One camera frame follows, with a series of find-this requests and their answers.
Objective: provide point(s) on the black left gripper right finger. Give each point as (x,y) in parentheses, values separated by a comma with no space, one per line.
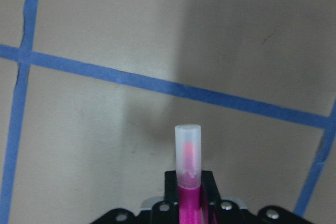
(210,192)

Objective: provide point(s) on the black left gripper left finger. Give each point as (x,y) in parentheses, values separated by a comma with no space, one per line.
(171,194)

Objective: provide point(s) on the pink highlighter pen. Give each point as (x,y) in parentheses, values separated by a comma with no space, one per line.
(194,199)

